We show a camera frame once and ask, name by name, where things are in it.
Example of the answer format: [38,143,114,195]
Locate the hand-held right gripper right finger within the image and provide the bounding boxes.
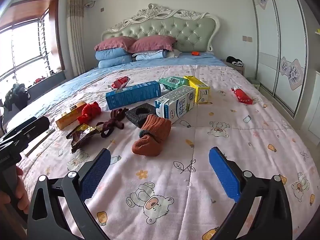
[209,147,290,240]

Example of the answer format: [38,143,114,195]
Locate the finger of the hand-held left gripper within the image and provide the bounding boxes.
[4,116,50,138]
[0,127,54,153]

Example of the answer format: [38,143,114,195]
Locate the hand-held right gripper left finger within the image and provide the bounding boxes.
[27,148,112,240]

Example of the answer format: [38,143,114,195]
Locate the white milk carton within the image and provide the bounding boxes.
[154,85,197,125]

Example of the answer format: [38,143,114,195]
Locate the blue cardboard box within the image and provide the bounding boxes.
[105,81,162,110]

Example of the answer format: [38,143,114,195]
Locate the person's left hand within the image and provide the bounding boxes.
[14,166,31,215]

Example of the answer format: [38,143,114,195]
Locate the beige flat strip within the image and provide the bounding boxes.
[24,127,54,157]

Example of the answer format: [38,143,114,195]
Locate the brown foil wrapper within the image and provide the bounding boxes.
[66,123,102,154]

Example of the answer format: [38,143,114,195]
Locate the gold cardboard box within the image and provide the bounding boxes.
[55,101,87,130]

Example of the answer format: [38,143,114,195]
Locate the bed with green headboard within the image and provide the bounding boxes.
[16,64,317,240]

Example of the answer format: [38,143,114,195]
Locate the dark red sock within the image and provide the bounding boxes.
[96,107,129,138]

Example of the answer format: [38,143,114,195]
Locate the red cloth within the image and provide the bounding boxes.
[77,102,102,124]

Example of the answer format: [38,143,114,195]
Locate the blue bedsheet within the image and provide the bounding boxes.
[6,52,232,130]

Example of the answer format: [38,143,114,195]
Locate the orange sock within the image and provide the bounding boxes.
[132,114,172,157]

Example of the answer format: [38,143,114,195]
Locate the black foam piece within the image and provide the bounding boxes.
[125,103,155,128]

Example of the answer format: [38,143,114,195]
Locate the window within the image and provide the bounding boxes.
[0,0,65,85]

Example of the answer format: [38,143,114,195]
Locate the red snack wrapper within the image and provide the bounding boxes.
[231,86,253,105]

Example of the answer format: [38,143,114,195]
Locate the yellow drink carton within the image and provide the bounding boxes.
[183,75,211,104]

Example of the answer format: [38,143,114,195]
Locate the red white snack packet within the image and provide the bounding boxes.
[108,76,131,90]

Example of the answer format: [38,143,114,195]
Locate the blue pillows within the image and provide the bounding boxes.
[98,55,133,68]

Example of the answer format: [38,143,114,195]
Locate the green snack packet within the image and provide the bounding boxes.
[158,76,190,91]

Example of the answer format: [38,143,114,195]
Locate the beige curtain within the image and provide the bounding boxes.
[65,0,87,77]

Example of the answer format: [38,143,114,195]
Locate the grey nightstand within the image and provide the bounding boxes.
[226,61,245,75]

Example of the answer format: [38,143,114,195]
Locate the black clothes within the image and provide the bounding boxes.
[226,56,243,67]

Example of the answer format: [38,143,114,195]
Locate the light blue folded quilt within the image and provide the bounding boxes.
[132,50,173,61]

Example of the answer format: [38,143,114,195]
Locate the white floral wardrobe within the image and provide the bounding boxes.
[249,0,320,120]

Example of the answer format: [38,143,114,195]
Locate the tufted green headboard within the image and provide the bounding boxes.
[102,3,222,53]

